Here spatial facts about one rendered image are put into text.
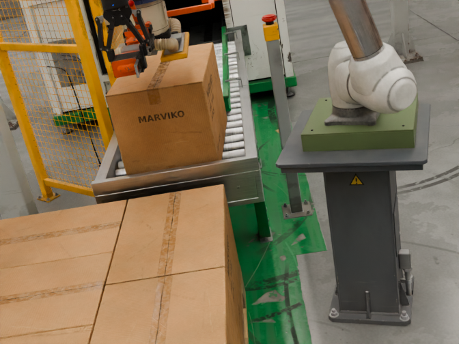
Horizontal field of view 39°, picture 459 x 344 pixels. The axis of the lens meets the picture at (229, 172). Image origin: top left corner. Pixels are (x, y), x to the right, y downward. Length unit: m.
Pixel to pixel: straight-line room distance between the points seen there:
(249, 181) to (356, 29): 0.94
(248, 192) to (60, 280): 0.89
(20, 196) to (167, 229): 1.45
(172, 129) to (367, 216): 0.86
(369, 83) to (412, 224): 1.32
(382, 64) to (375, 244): 0.75
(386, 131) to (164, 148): 0.95
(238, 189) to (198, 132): 0.29
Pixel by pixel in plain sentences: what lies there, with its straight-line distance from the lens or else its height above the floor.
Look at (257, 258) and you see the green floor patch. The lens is 3.11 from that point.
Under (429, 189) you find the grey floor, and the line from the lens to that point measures 3.55.
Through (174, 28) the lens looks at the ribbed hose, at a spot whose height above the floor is 1.14.
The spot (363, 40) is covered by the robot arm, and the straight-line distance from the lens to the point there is 2.03.
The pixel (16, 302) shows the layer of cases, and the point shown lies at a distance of 2.25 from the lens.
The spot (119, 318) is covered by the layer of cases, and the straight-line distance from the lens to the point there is 2.00.
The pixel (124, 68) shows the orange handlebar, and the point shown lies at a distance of 1.93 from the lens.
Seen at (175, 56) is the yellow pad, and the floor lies 1.10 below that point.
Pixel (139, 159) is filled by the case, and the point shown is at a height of 0.65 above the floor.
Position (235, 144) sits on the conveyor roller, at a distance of 2.96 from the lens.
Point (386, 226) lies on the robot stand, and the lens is 2.43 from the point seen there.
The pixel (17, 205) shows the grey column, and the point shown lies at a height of 0.24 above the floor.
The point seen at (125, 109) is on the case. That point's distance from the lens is 2.67.
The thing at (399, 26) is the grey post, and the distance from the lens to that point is 5.56.
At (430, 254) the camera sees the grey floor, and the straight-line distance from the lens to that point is 3.03.
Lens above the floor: 1.70
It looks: 25 degrees down
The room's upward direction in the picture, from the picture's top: 11 degrees counter-clockwise
